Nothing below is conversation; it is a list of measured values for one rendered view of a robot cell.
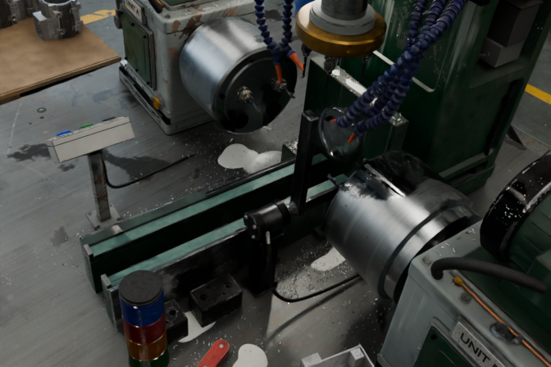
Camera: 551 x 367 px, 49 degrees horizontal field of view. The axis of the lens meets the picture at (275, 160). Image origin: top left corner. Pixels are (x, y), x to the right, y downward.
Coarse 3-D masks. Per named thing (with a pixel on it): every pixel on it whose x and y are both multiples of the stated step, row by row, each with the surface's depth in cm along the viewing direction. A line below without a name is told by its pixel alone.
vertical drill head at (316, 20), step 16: (320, 0) 121; (336, 0) 113; (352, 0) 113; (368, 0) 116; (304, 16) 120; (320, 16) 116; (336, 16) 115; (352, 16) 115; (368, 16) 117; (304, 32) 117; (320, 32) 116; (336, 32) 115; (352, 32) 115; (368, 32) 117; (384, 32) 118; (304, 48) 124; (320, 48) 116; (336, 48) 115; (352, 48) 115; (368, 48) 116; (304, 64) 127
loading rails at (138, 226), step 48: (240, 192) 141; (288, 192) 151; (336, 192) 144; (96, 240) 126; (144, 240) 130; (192, 240) 129; (240, 240) 133; (288, 240) 144; (96, 288) 130; (192, 288) 131
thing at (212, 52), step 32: (224, 32) 147; (256, 32) 149; (192, 64) 149; (224, 64) 142; (256, 64) 144; (288, 64) 151; (192, 96) 156; (224, 96) 143; (256, 96) 150; (288, 96) 158; (224, 128) 151; (256, 128) 158
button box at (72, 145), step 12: (108, 120) 132; (120, 120) 131; (72, 132) 129; (84, 132) 128; (96, 132) 129; (108, 132) 130; (120, 132) 132; (132, 132) 133; (48, 144) 128; (60, 144) 125; (72, 144) 127; (84, 144) 128; (96, 144) 129; (108, 144) 130; (60, 156) 125; (72, 156) 127
